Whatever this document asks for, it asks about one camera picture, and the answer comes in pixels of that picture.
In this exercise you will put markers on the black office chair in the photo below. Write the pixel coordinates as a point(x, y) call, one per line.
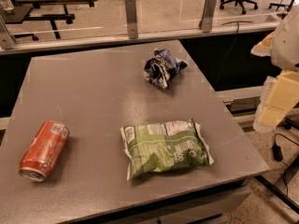
point(238, 2)

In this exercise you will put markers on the metal clamp post left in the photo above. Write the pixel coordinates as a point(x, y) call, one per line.
point(6, 39)

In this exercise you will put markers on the metal glass clamp post right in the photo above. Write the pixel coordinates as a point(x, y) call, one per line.
point(205, 24)

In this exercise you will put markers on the blue chip bag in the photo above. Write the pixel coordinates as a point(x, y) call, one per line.
point(162, 68)

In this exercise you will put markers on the clear water bottle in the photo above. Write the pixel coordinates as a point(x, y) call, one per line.
point(7, 5)

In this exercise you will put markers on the green chip bag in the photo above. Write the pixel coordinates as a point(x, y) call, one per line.
point(162, 147)

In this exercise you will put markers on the metal glass clamp post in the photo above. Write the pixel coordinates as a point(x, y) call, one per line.
point(205, 24)
point(130, 9)

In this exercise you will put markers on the dark bench table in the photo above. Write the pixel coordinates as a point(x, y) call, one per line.
point(52, 18)

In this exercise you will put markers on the dark side table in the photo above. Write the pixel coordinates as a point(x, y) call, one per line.
point(17, 16)

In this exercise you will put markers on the red coke can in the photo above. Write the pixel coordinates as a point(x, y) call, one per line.
point(41, 157)

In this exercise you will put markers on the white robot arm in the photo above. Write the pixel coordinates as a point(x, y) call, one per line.
point(284, 52)

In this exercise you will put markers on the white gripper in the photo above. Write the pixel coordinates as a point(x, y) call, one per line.
point(287, 46)

